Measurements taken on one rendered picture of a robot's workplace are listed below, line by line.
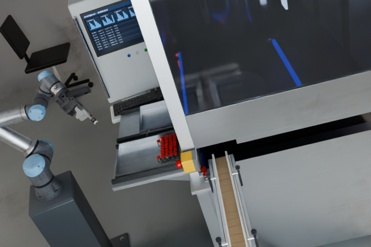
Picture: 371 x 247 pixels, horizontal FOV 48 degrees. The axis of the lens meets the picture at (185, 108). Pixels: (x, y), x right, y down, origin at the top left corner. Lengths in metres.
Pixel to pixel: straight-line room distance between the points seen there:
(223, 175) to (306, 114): 0.47
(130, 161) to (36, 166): 0.49
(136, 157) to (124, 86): 0.79
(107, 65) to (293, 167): 1.41
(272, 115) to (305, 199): 0.60
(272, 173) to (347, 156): 0.38
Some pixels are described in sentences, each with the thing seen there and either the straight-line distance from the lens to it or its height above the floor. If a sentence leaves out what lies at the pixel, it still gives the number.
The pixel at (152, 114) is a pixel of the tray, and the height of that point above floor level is 0.88.
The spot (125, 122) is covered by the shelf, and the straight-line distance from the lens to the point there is 2.57.
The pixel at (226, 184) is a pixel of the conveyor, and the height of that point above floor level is 0.93.
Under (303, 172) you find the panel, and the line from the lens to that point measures 2.19.
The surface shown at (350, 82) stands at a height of 1.17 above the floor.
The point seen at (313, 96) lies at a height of 1.15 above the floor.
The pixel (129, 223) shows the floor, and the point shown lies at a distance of 3.19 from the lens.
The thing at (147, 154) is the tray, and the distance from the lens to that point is 2.25.
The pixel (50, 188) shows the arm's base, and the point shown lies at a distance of 2.41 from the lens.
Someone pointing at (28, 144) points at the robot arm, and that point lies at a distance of 2.44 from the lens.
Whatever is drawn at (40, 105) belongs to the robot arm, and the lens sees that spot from 2.14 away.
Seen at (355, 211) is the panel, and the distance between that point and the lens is 2.52.
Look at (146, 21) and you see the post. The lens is 1.63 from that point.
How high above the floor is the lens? 2.25
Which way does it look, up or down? 33 degrees down
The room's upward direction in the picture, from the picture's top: 17 degrees counter-clockwise
